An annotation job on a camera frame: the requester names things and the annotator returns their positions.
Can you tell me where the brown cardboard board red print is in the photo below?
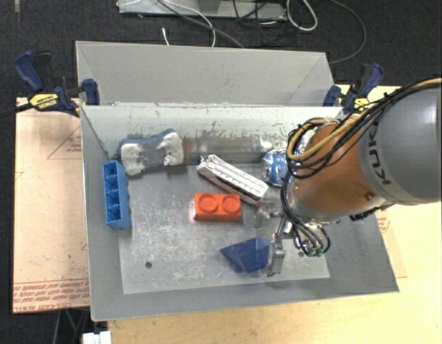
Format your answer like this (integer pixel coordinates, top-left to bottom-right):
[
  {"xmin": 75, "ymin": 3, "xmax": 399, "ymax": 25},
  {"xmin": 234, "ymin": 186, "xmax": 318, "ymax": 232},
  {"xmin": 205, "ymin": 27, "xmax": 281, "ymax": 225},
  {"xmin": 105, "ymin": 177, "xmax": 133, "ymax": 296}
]
[{"xmin": 11, "ymin": 97, "xmax": 408, "ymax": 315}]

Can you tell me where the grey metal bin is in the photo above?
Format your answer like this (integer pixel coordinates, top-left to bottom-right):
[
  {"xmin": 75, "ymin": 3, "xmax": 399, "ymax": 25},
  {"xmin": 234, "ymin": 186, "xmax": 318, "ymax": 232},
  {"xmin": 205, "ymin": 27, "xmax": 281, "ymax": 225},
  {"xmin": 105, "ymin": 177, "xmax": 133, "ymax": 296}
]
[{"xmin": 75, "ymin": 40, "xmax": 400, "ymax": 322}]

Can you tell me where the silver ribbed foil packet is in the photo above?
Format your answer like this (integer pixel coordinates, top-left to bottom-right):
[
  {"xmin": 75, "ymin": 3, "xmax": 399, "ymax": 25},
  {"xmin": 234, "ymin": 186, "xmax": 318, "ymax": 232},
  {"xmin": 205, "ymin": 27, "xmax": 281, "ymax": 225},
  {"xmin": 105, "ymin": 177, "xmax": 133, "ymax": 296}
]
[{"xmin": 196, "ymin": 153, "xmax": 269, "ymax": 202}]

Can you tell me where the orange two-stud brick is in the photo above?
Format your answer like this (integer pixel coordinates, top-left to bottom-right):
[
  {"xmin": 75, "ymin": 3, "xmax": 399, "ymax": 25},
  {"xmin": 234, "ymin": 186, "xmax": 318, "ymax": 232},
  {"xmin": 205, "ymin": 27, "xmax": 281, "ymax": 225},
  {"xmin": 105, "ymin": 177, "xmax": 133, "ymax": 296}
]
[{"xmin": 192, "ymin": 192, "xmax": 244, "ymax": 223}]

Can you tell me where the dark blue wedge block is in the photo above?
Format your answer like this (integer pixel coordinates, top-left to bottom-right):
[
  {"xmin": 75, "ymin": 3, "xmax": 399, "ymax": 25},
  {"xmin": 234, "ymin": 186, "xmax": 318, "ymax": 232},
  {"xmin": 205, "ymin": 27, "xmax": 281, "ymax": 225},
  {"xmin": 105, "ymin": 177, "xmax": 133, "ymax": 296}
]
[{"xmin": 219, "ymin": 236, "xmax": 272, "ymax": 273}]

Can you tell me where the blue hollow plastic brick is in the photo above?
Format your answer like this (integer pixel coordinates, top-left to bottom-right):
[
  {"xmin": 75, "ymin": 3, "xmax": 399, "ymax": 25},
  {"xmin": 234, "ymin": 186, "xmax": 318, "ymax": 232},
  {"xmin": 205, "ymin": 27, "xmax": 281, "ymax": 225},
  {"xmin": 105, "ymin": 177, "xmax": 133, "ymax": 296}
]
[{"xmin": 102, "ymin": 160, "xmax": 133, "ymax": 230}]

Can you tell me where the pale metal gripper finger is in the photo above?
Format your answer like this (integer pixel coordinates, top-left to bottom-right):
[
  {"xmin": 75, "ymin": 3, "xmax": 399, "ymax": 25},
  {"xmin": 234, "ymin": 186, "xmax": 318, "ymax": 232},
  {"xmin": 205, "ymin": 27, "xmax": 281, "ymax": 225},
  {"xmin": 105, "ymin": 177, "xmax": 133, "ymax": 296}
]
[
  {"xmin": 254, "ymin": 201, "xmax": 281, "ymax": 229},
  {"xmin": 264, "ymin": 240, "xmax": 287, "ymax": 277}
]

